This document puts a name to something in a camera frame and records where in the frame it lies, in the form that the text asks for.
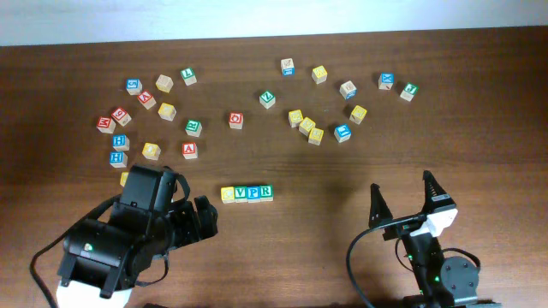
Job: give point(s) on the lower blue H block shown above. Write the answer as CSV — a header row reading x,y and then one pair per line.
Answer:
x,y
118,159

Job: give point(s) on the red A block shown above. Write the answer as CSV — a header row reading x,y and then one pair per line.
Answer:
x,y
190,150

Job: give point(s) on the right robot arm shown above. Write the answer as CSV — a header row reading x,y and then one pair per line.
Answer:
x,y
443,281

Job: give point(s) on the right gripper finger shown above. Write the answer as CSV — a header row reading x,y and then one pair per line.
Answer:
x,y
380,213
435,196

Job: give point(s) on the blue X block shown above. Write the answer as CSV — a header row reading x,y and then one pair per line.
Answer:
x,y
386,81

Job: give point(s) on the upper blue H block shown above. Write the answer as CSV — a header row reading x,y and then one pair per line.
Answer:
x,y
120,142

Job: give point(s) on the yellow cluster block right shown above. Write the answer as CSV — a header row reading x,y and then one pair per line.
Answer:
x,y
315,136

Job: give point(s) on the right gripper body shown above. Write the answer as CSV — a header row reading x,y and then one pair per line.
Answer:
x,y
405,230

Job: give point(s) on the blue E block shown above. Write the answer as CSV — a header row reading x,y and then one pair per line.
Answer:
x,y
342,133

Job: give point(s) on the yellow C letter block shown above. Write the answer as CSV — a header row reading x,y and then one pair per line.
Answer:
x,y
228,195

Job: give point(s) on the red X block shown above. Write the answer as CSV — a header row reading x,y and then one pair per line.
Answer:
x,y
146,99

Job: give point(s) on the blue P letter block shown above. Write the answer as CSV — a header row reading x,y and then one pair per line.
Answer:
x,y
253,194

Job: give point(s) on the red M block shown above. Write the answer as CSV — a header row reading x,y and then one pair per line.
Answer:
x,y
106,125

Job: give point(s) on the green J block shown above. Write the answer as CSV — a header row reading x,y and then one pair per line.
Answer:
x,y
409,91

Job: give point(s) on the yellow o block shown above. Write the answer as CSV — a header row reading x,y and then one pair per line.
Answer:
x,y
151,151
123,178

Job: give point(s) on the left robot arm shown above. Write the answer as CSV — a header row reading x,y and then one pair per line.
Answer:
x,y
105,253

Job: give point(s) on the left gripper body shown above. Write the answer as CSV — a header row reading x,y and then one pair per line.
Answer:
x,y
199,218

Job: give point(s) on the yellow cluster block middle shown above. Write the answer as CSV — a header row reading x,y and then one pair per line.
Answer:
x,y
306,126

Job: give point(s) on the wood block blue side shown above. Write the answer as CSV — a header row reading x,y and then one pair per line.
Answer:
x,y
287,67

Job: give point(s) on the yellow block top right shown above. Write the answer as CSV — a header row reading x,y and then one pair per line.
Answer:
x,y
319,74

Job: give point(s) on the green V letter block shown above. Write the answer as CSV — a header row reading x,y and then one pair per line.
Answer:
x,y
240,194

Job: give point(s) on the yellow cluster block left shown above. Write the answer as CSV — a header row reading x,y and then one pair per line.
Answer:
x,y
295,118

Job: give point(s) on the green L block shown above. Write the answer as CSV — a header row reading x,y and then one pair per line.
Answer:
x,y
188,76

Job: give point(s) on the yellow O block middle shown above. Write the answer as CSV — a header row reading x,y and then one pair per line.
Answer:
x,y
151,151

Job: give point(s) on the plain wood yellow block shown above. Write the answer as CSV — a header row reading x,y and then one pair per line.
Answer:
x,y
164,83

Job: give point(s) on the yellow O block lower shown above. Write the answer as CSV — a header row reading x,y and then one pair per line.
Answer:
x,y
123,178

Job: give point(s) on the wood block blue edge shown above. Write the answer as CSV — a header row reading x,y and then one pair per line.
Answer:
x,y
348,89

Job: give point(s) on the green R letter block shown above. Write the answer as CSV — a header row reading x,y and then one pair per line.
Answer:
x,y
266,193

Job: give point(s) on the blue h block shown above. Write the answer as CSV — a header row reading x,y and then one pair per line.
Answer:
x,y
120,142
118,159

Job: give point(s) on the red O block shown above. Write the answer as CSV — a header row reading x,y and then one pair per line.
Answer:
x,y
236,120

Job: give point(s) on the blue S block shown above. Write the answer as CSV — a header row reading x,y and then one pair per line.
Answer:
x,y
134,86

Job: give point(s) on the red 9 block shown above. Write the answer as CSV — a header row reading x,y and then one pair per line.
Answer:
x,y
121,116

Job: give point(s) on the yellow block upper left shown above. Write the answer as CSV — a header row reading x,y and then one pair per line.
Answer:
x,y
167,111

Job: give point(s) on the yellow cluster block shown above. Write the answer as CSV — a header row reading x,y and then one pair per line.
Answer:
x,y
315,136
295,118
306,126

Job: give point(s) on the green Z block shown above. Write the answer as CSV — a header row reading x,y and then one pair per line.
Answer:
x,y
267,99

